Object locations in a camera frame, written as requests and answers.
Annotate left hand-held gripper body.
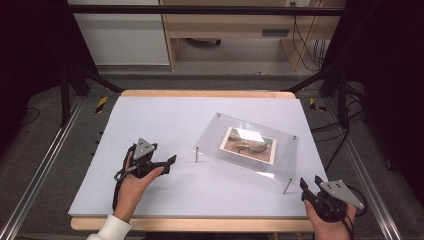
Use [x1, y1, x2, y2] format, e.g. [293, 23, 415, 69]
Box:
[124, 137, 158, 179]

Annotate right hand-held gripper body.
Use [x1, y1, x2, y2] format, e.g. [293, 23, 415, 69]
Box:
[308, 179, 366, 224]

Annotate clear acrylic photo frame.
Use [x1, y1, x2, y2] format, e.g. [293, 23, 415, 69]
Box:
[193, 112, 299, 196]

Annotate painting print card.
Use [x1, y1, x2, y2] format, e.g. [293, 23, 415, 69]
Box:
[219, 126, 278, 166]

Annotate person's right hand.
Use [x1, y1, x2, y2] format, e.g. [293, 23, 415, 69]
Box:
[303, 199, 358, 240]

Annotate person's left hand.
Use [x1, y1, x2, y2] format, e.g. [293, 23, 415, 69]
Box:
[113, 151, 166, 223]

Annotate white table mat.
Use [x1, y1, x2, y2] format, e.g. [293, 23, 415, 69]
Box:
[67, 96, 328, 218]

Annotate yellow clamp left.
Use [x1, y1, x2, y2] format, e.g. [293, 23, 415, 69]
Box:
[95, 95, 109, 114]

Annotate yellow clamp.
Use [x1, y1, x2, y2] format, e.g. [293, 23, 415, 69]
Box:
[308, 97, 328, 113]
[95, 95, 109, 114]

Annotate wooden table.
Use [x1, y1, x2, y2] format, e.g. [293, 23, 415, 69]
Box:
[69, 89, 315, 233]

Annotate yellow clamp right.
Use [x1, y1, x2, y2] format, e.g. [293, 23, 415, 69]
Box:
[308, 97, 328, 113]

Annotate black metal stand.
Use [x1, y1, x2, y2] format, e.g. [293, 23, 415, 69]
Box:
[59, 63, 125, 128]
[286, 63, 350, 130]

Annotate white cabinet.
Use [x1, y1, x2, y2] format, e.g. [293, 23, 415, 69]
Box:
[67, 0, 171, 66]

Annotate dark curtain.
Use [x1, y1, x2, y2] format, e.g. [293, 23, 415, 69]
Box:
[0, 0, 101, 158]
[319, 0, 424, 208]

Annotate light wooden desk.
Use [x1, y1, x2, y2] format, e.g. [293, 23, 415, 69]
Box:
[159, 0, 348, 72]

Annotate black horizontal bar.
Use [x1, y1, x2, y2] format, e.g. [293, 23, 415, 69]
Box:
[66, 4, 348, 17]

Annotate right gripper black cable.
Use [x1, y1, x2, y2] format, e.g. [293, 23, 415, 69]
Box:
[339, 184, 368, 240]

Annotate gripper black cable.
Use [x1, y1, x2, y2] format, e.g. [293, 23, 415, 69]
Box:
[111, 166, 135, 212]
[339, 184, 368, 240]

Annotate aluminium floor rail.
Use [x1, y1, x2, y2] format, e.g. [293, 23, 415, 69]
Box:
[323, 98, 404, 240]
[0, 96, 86, 240]

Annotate black floor cables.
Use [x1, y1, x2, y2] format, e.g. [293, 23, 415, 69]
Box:
[309, 83, 368, 174]

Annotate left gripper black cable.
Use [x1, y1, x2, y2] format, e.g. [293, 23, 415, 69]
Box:
[111, 166, 135, 212]

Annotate thin black floor cable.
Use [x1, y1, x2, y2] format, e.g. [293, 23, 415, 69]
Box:
[18, 106, 42, 128]

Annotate black hanging cables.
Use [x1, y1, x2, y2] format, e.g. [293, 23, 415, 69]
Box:
[289, 1, 329, 72]

